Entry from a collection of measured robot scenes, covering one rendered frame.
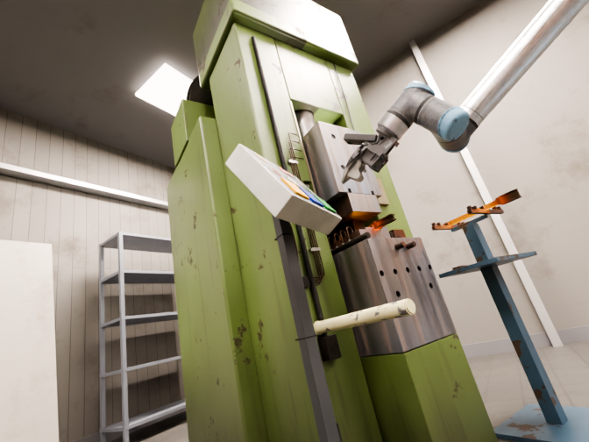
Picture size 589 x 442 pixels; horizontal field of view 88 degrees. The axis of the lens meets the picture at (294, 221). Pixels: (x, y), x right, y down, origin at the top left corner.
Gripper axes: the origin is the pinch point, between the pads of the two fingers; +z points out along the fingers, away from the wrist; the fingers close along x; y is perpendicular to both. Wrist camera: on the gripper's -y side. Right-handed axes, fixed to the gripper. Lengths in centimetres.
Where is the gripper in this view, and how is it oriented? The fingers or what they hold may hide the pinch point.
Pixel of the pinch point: (343, 178)
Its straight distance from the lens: 106.1
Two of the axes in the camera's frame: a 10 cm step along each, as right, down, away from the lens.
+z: -6.1, 7.7, 2.1
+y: 6.0, 6.2, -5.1
